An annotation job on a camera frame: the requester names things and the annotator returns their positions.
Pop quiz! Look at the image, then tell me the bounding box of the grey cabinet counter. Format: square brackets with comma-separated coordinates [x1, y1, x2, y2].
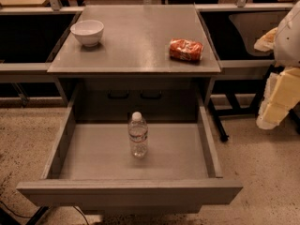
[49, 6, 220, 121]

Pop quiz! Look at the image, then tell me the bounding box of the black floor cable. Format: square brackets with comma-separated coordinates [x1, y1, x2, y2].
[0, 200, 90, 225]

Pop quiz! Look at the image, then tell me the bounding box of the left black drawer handle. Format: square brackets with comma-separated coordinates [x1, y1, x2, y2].
[107, 90, 129, 99]

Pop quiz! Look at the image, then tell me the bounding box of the orange snack bag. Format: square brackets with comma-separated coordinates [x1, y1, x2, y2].
[169, 38, 203, 62]

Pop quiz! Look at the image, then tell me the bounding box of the grey open bottom drawer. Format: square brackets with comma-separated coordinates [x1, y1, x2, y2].
[17, 93, 242, 215]

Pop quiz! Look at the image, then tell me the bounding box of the white ceramic bowl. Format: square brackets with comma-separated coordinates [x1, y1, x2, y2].
[70, 20, 104, 47]

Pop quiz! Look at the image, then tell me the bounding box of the black folding table stand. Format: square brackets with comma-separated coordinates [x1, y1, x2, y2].
[208, 64, 300, 143]

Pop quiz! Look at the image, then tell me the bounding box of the left grey side table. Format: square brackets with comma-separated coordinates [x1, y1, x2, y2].
[0, 7, 82, 106]

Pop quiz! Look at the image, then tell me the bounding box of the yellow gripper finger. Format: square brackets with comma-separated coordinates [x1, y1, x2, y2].
[254, 27, 278, 52]
[256, 67, 300, 129]

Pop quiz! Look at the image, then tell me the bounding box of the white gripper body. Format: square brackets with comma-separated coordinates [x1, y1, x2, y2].
[274, 1, 300, 67]

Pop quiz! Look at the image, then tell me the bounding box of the right black drawer handle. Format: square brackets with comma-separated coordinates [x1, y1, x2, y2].
[140, 90, 162, 100]

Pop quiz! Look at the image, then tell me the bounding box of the black drawer handle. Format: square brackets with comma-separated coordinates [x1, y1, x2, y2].
[107, 90, 129, 99]
[140, 90, 162, 100]

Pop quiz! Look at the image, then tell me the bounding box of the clear plastic water bottle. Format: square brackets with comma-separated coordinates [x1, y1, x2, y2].
[127, 112, 148, 158]

